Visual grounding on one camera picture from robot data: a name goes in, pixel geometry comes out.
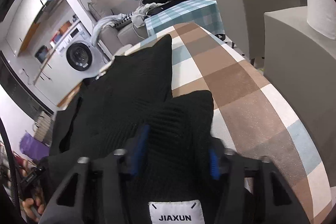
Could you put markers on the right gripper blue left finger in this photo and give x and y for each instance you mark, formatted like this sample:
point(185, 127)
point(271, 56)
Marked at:
point(137, 149)

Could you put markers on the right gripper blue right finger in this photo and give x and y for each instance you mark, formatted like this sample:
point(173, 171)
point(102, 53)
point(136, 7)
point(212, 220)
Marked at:
point(215, 164)

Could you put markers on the black knit sweater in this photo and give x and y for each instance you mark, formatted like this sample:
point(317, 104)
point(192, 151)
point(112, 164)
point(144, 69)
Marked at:
point(88, 166)

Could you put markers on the grey white clothes pile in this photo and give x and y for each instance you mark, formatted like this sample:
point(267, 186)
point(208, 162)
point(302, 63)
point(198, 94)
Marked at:
point(139, 15)

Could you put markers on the person left hand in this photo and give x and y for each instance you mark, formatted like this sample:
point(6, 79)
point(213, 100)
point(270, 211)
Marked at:
point(34, 208)

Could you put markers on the checkered brown blue tablecloth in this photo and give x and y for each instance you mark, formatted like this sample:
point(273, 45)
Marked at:
point(250, 115)

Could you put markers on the white front-load washing machine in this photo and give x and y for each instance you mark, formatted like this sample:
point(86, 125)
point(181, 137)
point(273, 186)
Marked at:
point(76, 58)

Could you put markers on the purple bag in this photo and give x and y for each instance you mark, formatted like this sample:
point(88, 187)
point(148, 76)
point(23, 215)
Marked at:
point(33, 148)

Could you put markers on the wooden shoe rack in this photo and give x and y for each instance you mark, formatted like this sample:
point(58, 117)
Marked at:
point(23, 178)

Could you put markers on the grey sofa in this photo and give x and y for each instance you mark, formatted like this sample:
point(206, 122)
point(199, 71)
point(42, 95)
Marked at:
point(116, 37)

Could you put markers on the light blanket on sofa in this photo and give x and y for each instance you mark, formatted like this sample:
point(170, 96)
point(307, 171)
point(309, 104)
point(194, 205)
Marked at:
point(111, 19)

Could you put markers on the white cabinet with counter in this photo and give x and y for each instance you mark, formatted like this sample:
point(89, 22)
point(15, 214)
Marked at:
point(50, 74)

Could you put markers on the teal checkered cloth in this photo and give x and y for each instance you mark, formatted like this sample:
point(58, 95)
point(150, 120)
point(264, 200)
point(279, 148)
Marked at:
point(204, 13)

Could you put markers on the grey side table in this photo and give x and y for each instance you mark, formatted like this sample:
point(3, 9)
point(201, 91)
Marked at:
point(243, 22)

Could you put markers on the white paper roll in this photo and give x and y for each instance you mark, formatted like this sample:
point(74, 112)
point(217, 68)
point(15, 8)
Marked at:
point(321, 17)

